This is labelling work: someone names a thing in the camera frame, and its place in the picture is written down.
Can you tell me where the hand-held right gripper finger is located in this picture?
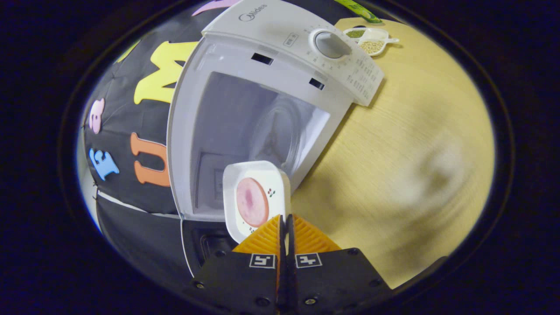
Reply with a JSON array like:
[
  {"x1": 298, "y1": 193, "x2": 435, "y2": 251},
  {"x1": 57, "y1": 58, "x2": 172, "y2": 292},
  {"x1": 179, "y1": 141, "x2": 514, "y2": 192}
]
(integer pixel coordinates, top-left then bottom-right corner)
[
  {"x1": 192, "y1": 214, "x2": 287, "y2": 315},
  {"x1": 288, "y1": 213, "x2": 392, "y2": 315}
]

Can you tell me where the green label drink bottle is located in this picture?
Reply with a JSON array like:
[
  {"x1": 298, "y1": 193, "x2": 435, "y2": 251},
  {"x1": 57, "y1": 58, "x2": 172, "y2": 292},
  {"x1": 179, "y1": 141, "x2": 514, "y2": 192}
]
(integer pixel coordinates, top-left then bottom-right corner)
[{"x1": 335, "y1": 0, "x2": 383, "y2": 24}]

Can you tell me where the white square plate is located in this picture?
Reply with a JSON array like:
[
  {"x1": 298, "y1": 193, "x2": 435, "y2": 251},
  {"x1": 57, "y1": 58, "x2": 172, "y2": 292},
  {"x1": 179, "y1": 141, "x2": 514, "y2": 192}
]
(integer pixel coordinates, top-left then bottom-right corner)
[{"x1": 223, "y1": 161, "x2": 291, "y2": 244}]

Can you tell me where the white microwave oven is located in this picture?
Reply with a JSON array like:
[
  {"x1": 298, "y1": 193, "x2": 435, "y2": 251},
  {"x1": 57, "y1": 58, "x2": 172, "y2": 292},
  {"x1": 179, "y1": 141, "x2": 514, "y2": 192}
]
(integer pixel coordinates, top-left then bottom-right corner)
[{"x1": 167, "y1": 0, "x2": 385, "y2": 280}]

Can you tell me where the glass microwave turntable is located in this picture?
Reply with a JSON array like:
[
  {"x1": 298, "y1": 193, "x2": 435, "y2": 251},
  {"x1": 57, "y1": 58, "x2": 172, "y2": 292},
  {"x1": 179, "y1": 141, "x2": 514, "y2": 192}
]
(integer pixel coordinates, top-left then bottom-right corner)
[{"x1": 249, "y1": 98, "x2": 307, "y2": 169}]

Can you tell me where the white divided dish with beans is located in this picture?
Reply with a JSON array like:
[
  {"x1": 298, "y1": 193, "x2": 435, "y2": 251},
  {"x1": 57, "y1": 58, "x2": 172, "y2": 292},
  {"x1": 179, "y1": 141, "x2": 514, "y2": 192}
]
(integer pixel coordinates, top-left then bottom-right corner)
[{"x1": 343, "y1": 27, "x2": 399, "y2": 57}]

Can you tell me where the pink ham slice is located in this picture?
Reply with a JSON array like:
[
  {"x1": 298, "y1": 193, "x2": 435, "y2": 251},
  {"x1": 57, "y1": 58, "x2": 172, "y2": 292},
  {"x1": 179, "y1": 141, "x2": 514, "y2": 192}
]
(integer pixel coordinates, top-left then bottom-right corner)
[{"x1": 236, "y1": 177, "x2": 270, "y2": 228}]

